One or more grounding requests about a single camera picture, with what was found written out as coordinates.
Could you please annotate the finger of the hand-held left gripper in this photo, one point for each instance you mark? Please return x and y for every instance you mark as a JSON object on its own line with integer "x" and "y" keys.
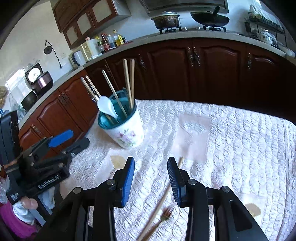
{"x": 61, "y": 138}
{"x": 79, "y": 146}

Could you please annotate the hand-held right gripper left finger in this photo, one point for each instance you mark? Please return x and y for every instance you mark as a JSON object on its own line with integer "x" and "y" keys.
{"x": 127, "y": 183}

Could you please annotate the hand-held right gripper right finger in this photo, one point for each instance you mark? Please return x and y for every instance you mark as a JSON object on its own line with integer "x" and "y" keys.
{"x": 174, "y": 183}

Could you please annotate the floral utensil holder teal insert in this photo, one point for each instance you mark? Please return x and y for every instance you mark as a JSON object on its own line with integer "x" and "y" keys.
{"x": 129, "y": 136}

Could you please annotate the white plastic spoon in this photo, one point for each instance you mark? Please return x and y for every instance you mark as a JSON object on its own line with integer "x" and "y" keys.
{"x": 105, "y": 105}

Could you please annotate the person's left forearm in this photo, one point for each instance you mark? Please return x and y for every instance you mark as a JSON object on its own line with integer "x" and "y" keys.
{"x": 11, "y": 229}

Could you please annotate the person's left hand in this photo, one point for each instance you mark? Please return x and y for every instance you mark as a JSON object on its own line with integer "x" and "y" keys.
{"x": 29, "y": 203}

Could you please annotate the black inner pot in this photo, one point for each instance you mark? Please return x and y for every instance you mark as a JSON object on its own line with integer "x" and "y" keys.
{"x": 29, "y": 100}

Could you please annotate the pale yellow food pile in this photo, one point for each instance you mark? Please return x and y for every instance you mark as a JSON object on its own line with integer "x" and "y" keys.
{"x": 2, "y": 96}

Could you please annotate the maroon rice cooker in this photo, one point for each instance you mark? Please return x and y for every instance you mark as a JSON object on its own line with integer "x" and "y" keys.
{"x": 42, "y": 83}

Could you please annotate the white quilted tablecloth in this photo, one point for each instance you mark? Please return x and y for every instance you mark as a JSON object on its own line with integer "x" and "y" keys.
{"x": 231, "y": 157}

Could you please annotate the white countertop appliance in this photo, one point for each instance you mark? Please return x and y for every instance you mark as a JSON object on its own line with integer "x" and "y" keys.
{"x": 78, "y": 58}

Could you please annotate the cream countertop appliance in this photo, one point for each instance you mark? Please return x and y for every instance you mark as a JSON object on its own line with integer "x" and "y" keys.
{"x": 83, "y": 52}

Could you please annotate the white cylindrical container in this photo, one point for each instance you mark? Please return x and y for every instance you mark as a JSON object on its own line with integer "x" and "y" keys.
{"x": 93, "y": 47}

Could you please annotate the green cap bottle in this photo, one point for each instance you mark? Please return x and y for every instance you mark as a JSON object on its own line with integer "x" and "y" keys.
{"x": 100, "y": 47}

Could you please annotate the red label sauce bottle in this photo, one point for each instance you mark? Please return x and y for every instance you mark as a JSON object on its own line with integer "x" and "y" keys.
{"x": 105, "y": 45}

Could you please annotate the dark sauce bottle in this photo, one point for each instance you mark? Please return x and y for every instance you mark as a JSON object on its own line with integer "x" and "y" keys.
{"x": 111, "y": 43}

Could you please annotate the wooden base cabinets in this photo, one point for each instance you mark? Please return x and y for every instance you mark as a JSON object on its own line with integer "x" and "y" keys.
{"x": 171, "y": 71}

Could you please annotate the yellow oil bottle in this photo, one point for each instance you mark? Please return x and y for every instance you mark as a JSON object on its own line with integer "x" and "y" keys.
{"x": 118, "y": 39}

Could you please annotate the grey kitchen countertop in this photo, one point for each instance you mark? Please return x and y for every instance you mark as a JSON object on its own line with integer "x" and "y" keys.
{"x": 141, "y": 41}

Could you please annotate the dark cooking pot with lid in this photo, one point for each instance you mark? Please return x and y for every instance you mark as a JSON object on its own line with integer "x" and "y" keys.
{"x": 165, "y": 21}

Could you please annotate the gas stove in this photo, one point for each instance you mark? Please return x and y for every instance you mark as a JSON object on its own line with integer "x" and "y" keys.
{"x": 193, "y": 29}

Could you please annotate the black wok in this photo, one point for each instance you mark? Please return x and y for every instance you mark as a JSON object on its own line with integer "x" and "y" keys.
{"x": 209, "y": 19}

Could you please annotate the floral ceramic bowl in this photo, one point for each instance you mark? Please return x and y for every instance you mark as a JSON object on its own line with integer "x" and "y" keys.
{"x": 265, "y": 37}

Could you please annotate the steel range hood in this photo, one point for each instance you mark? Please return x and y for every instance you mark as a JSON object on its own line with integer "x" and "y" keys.
{"x": 185, "y": 4}

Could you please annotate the white plastic bag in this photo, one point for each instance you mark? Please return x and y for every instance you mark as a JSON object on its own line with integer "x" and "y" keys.
{"x": 255, "y": 11}

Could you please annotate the white wall socket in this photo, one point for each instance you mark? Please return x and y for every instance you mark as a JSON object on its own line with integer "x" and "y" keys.
{"x": 63, "y": 55}

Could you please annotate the wooden wall cabinet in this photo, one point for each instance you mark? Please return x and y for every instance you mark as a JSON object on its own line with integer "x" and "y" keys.
{"x": 90, "y": 18}

